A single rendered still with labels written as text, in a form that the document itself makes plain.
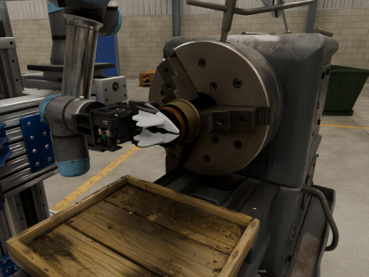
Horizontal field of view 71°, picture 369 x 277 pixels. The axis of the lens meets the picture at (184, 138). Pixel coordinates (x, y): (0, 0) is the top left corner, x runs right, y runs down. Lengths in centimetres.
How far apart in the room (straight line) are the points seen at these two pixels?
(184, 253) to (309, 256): 66
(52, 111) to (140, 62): 1129
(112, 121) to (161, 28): 1105
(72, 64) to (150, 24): 1098
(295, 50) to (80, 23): 52
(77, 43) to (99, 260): 50
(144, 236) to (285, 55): 51
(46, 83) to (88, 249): 76
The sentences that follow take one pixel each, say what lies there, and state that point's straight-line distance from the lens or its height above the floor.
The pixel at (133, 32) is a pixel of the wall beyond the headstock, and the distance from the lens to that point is 1200.
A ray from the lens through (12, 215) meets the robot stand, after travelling 114.
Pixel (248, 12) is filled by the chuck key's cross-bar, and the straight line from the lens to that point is 63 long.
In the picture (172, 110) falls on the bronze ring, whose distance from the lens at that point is 48.
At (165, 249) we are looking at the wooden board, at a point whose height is 89.
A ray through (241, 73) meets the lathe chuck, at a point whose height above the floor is 117.
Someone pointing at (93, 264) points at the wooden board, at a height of 89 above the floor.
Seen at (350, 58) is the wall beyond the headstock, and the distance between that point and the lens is 1104.
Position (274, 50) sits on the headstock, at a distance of 69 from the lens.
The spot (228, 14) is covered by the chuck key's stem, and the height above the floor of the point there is 129.
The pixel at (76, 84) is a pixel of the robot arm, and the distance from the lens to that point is 74.
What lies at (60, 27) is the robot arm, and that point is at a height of 129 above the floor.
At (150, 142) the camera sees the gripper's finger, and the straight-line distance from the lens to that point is 46.
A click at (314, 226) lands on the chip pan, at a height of 54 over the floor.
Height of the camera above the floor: 122
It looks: 20 degrees down
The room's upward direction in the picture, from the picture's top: straight up
